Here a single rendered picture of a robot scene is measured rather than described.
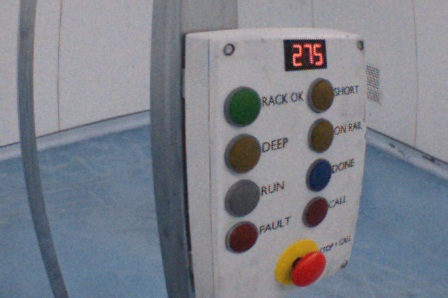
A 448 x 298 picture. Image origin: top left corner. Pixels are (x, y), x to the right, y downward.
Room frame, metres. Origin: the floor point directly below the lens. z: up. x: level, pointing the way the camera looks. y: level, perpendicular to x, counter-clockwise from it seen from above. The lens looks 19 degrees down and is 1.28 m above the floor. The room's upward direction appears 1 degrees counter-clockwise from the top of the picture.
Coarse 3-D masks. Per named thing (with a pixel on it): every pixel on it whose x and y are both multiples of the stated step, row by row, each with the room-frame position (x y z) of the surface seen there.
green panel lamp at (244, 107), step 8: (240, 96) 0.42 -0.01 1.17; (248, 96) 0.42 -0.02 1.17; (256, 96) 0.43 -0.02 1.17; (232, 104) 0.42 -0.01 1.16; (240, 104) 0.42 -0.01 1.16; (248, 104) 0.42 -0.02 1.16; (256, 104) 0.42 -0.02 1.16; (232, 112) 0.42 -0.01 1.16; (240, 112) 0.42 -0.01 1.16; (248, 112) 0.42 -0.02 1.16; (256, 112) 0.42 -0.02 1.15; (232, 120) 0.42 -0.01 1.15; (240, 120) 0.42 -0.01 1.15; (248, 120) 0.42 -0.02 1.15
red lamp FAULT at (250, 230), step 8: (248, 224) 0.43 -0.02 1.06; (240, 232) 0.42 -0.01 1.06; (248, 232) 0.42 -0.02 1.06; (256, 232) 0.43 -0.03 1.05; (232, 240) 0.42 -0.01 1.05; (240, 240) 0.42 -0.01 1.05; (248, 240) 0.42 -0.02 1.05; (232, 248) 0.42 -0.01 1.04; (240, 248) 0.42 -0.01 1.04; (248, 248) 0.42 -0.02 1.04
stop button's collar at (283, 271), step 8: (304, 240) 0.46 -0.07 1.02; (288, 248) 0.45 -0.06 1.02; (296, 248) 0.46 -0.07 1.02; (304, 248) 0.46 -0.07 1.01; (312, 248) 0.47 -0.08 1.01; (288, 256) 0.45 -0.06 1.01; (296, 256) 0.46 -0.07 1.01; (280, 264) 0.45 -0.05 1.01; (288, 264) 0.45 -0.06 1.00; (280, 272) 0.45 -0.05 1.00; (288, 272) 0.45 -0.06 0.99; (280, 280) 0.45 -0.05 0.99; (288, 280) 0.45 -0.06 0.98
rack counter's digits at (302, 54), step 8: (296, 48) 0.45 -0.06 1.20; (304, 48) 0.46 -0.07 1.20; (312, 48) 0.46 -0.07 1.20; (320, 48) 0.47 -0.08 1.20; (296, 56) 0.45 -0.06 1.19; (304, 56) 0.46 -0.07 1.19; (312, 56) 0.46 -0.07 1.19; (320, 56) 0.47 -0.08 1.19; (296, 64) 0.45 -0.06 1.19; (304, 64) 0.46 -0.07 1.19; (312, 64) 0.46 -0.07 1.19; (320, 64) 0.47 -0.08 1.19
